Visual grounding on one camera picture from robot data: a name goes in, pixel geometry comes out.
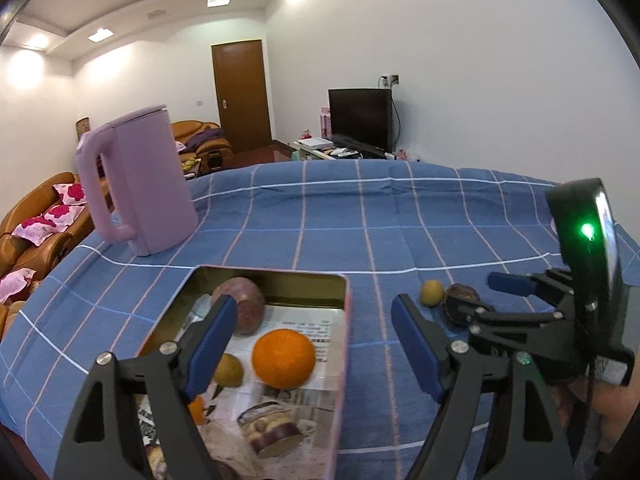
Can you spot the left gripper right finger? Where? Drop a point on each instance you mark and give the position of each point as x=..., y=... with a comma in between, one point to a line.
x=525, y=438

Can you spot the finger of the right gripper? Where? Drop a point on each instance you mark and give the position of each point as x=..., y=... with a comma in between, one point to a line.
x=551, y=286
x=485, y=314

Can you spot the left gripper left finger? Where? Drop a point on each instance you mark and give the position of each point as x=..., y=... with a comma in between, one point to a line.
x=103, y=440

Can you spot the green longan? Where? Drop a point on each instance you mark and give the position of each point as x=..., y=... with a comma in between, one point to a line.
x=432, y=293

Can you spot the medium orange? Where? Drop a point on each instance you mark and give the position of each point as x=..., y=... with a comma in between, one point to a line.
x=197, y=410

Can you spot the brown longan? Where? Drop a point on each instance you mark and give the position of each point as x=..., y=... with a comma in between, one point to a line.
x=229, y=372

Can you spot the sugarcane piece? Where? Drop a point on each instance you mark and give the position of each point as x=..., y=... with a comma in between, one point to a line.
x=269, y=429

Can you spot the large orange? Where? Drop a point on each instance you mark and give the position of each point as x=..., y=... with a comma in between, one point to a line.
x=283, y=359

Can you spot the purple passion fruit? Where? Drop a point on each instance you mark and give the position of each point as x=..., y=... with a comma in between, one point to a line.
x=250, y=303

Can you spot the operator right hand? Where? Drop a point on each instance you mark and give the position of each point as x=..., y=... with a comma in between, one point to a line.
x=614, y=404

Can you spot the dark water chestnut far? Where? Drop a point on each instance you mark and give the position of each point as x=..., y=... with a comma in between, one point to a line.
x=460, y=304

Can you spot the blue checked tablecloth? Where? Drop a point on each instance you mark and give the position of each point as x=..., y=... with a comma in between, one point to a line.
x=385, y=226

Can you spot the pink metal tin box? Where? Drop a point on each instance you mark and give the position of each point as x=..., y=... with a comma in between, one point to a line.
x=280, y=288

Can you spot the printed paper packet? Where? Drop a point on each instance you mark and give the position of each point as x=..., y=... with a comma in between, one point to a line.
x=316, y=406

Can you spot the long orange leather sofa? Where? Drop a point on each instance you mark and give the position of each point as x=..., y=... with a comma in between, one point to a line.
x=24, y=265

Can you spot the pink floral pillow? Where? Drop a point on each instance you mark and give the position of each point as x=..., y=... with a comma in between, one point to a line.
x=57, y=220

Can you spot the black television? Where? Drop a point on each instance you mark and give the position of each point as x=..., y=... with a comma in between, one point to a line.
x=363, y=115

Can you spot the low tv stand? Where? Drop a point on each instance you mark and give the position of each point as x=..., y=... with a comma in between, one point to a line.
x=341, y=151

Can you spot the white device on tv stand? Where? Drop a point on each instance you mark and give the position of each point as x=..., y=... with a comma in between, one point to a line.
x=317, y=144

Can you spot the pink electric kettle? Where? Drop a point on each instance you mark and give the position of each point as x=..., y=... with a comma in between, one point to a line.
x=134, y=183

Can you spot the pink box beside television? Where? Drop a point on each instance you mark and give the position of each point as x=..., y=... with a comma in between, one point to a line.
x=325, y=122

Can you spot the brown wooden door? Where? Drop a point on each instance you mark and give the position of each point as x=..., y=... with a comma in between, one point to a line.
x=241, y=92

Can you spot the ceiling light panel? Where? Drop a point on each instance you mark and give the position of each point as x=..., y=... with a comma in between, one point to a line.
x=101, y=34
x=217, y=3

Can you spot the wall power socket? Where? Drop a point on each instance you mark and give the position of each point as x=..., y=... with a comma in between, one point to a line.
x=389, y=80

